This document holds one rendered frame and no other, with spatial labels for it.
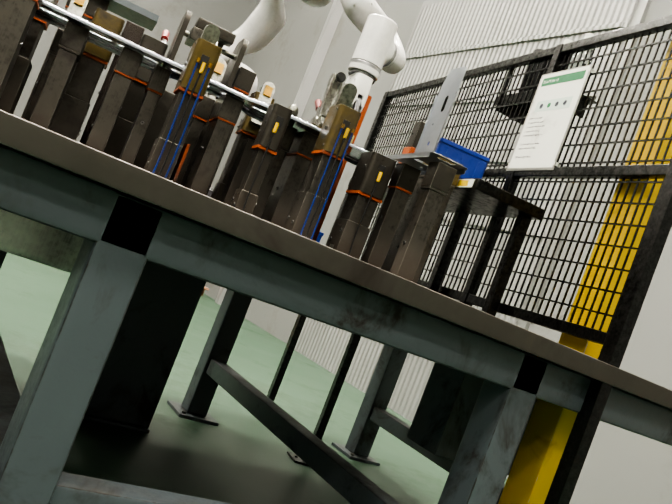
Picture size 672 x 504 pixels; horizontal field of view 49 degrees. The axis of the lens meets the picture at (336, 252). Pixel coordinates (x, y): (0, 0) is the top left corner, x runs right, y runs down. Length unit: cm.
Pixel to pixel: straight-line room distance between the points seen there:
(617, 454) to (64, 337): 314
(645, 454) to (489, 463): 230
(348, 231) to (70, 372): 86
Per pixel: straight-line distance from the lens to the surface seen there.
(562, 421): 178
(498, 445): 155
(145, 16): 220
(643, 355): 391
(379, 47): 197
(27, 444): 115
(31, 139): 103
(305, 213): 171
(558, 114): 216
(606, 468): 391
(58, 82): 183
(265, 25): 236
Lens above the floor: 65
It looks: 2 degrees up
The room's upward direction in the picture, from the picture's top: 21 degrees clockwise
